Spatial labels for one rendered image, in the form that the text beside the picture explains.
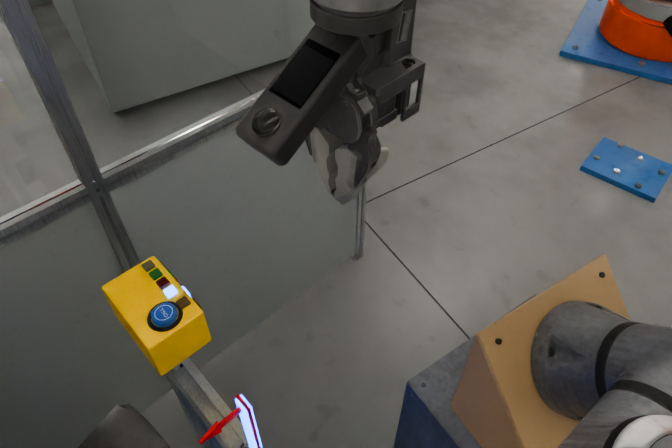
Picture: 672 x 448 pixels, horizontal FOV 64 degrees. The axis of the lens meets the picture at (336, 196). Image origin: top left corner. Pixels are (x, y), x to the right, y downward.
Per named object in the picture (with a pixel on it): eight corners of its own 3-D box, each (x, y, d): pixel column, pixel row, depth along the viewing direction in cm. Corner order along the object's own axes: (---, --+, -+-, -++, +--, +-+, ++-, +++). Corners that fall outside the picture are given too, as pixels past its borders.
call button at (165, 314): (148, 317, 85) (145, 311, 84) (170, 302, 87) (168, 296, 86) (161, 333, 83) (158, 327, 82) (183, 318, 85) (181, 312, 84)
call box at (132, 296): (117, 320, 96) (99, 285, 89) (167, 288, 101) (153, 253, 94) (163, 382, 88) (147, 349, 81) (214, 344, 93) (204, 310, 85)
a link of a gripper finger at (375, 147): (378, 188, 49) (384, 111, 43) (366, 197, 49) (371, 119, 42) (342, 163, 52) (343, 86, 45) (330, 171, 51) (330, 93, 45)
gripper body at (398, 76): (420, 119, 49) (438, -8, 41) (354, 162, 45) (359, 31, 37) (361, 85, 53) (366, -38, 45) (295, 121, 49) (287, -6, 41)
